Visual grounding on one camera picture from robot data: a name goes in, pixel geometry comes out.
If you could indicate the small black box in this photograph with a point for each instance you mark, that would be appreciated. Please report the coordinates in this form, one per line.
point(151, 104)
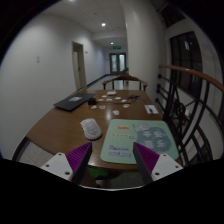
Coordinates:
point(92, 101)

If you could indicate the wooden chair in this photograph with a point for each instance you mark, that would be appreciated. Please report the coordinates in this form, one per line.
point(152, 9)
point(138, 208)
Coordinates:
point(125, 76)

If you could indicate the white notepad with pen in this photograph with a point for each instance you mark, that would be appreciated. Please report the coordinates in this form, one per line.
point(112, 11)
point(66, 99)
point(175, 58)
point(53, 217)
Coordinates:
point(151, 109)

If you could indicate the green printed mouse pad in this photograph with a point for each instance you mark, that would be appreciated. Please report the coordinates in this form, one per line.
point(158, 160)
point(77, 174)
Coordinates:
point(122, 133)

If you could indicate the white perforated computer mouse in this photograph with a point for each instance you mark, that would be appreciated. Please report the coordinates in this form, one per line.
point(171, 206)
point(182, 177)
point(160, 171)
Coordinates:
point(91, 129)

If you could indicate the black closed laptop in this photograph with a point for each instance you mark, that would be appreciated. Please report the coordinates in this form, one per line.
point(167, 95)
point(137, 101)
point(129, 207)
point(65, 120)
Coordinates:
point(72, 102)

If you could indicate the double glass door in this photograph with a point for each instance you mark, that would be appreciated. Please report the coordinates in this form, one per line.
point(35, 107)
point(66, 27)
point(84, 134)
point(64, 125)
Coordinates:
point(117, 62)

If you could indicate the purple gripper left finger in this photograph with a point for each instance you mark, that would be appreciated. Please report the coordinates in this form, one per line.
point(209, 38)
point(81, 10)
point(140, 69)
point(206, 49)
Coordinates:
point(72, 165)

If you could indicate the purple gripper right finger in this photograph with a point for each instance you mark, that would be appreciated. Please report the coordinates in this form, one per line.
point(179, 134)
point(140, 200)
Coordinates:
point(153, 166)

